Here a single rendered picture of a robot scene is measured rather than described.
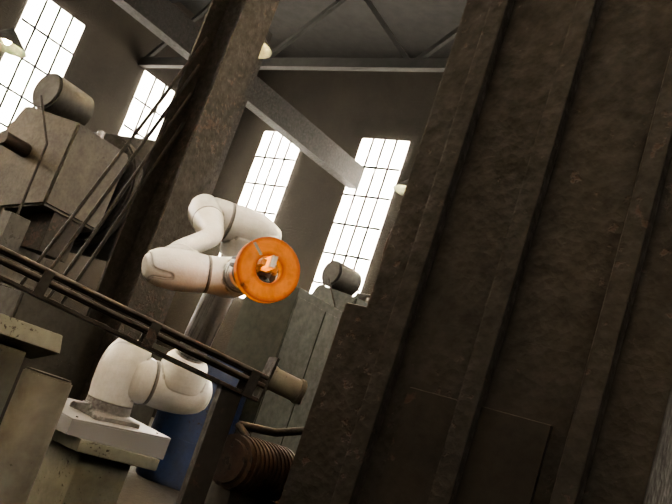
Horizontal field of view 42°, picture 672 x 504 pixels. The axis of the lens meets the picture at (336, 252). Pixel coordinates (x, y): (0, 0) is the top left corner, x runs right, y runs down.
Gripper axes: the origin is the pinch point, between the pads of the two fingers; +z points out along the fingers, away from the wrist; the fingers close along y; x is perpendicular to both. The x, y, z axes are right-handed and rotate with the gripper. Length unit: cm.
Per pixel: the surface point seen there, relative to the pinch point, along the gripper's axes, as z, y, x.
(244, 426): -9.7, -9.6, -36.8
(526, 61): 43, -28, 52
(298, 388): 4.2, -14.9, -25.5
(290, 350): -371, -125, 34
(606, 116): 59, -40, 39
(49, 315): -321, 31, -2
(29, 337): -32, 43, -32
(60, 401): -22, 31, -44
